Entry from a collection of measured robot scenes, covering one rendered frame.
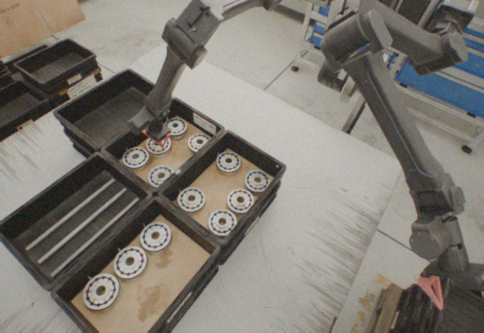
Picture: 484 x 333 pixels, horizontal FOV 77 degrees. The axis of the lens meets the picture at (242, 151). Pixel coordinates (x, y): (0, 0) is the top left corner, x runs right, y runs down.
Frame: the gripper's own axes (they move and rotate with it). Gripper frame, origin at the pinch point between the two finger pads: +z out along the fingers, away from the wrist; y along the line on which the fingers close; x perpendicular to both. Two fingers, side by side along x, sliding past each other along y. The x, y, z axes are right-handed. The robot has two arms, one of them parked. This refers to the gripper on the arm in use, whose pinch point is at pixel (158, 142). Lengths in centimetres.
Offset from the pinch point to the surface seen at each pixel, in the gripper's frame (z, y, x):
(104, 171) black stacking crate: 4.4, -8.0, -22.2
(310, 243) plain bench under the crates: 16, 72, 10
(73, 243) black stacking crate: 4.2, 7.9, -46.8
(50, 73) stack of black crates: 40, -122, 14
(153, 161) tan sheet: 4.0, 3.3, -6.5
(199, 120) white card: -2.1, 5.8, 18.6
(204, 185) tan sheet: 3.6, 26.6, -2.0
